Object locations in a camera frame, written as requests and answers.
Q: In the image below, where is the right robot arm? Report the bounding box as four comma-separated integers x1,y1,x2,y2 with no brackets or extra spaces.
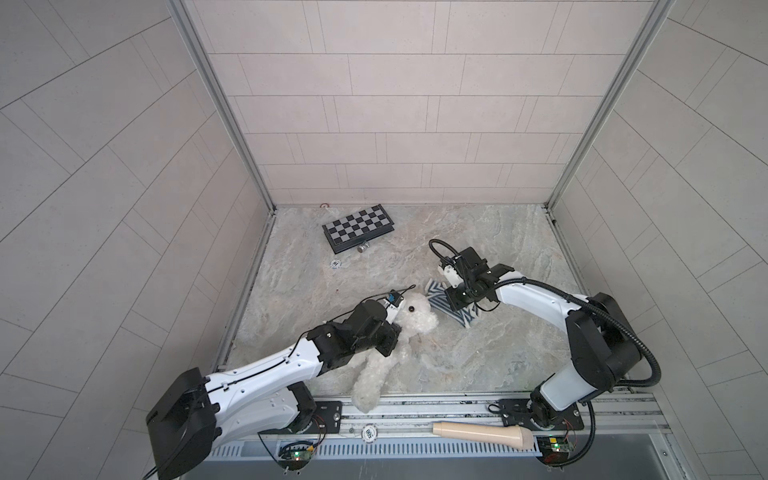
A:
429,239,644,429

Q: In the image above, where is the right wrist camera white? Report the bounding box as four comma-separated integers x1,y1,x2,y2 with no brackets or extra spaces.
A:
442,264,464,288

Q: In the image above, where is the right circuit board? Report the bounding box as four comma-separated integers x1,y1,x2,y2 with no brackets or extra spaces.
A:
535,436,573,465

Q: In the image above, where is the circuit board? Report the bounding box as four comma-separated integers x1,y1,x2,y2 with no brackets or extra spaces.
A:
535,436,573,465
277,440,317,471

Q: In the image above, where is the left circuit board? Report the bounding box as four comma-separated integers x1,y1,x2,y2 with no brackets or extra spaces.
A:
277,440,317,471

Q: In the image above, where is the black white chessboard box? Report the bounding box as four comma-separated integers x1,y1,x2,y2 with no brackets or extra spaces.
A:
322,204,394,254

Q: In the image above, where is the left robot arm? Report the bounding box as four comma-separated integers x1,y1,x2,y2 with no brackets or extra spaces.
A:
146,292,402,479

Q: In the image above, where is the beige wooden handle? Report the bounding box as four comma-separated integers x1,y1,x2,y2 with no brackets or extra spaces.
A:
432,422,534,450

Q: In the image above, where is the blue white striped sweater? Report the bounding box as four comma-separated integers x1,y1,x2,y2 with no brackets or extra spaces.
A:
425,279,480,328

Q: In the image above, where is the black corrugated cable hose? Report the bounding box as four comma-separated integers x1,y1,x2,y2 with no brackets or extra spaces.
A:
427,238,662,469

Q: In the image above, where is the white teddy bear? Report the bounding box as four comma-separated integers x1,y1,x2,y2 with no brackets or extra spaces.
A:
351,292,438,413

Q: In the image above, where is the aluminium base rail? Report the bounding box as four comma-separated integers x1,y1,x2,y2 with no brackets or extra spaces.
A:
315,389,671,439

